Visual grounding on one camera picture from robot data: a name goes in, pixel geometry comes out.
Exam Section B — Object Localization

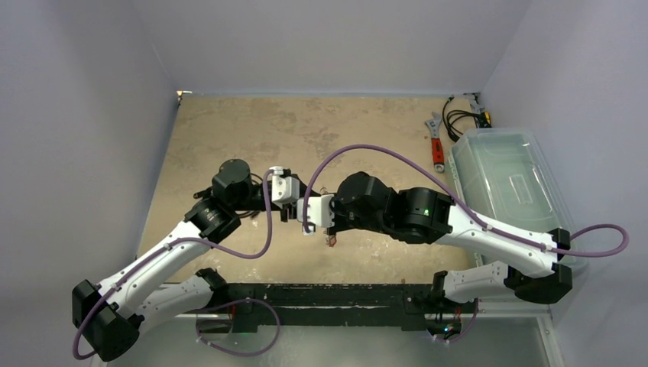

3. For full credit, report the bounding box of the metal key organizer ring plate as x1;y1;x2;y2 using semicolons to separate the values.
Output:
319;187;337;248

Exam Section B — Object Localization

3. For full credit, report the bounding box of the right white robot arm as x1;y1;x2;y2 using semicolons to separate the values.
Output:
326;172;572;311

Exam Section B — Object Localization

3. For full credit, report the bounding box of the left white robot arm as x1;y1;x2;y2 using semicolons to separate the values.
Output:
72;159;317;362

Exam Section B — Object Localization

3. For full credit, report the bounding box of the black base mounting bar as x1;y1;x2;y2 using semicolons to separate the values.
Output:
210;283;475;333

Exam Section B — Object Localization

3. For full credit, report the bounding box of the clear plastic storage bin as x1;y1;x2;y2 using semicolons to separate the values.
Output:
449;127;589;269

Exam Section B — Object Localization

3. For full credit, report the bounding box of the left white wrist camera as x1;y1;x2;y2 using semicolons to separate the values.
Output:
269;166;300;207

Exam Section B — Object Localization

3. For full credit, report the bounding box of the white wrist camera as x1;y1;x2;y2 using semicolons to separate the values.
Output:
269;166;300;207
296;194;335;235

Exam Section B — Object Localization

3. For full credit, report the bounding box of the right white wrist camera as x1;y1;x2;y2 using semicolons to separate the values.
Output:
296;194;335;235

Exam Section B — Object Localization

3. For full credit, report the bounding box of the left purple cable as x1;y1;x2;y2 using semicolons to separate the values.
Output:
71;167;281;362

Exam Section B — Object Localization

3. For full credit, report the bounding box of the purple cable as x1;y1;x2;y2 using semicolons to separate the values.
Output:
301;144;630;346
71;167;281;362

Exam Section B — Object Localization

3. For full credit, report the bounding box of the red handled adjustable wrench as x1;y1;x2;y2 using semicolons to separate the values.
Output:
425;112;445;173

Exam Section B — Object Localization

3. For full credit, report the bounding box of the black cable bundle in corner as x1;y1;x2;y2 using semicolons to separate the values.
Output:
442;96;493;141

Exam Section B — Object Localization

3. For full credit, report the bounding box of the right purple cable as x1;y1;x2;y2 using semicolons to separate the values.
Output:
301;144;630;346

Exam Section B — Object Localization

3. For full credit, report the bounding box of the aluminium frame rail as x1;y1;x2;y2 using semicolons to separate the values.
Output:
132;300;565;366

